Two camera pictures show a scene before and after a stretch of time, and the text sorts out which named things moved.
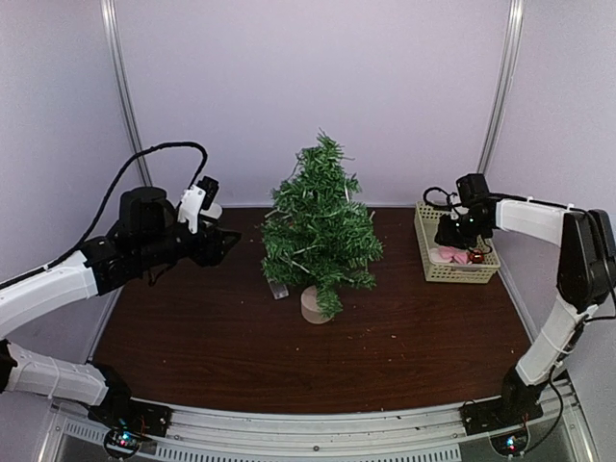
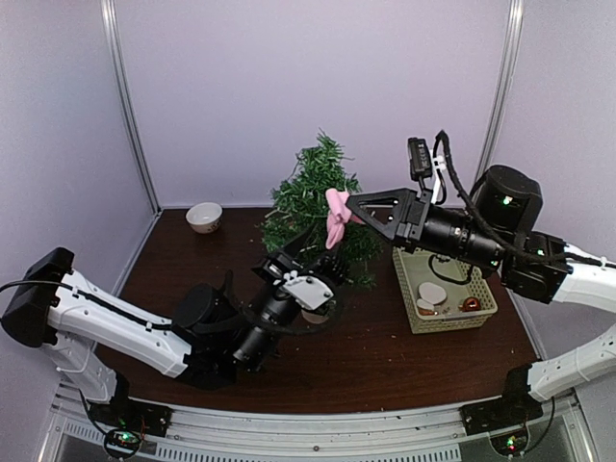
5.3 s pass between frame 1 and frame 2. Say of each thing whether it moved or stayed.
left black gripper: moved
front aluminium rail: stayed
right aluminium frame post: stayed
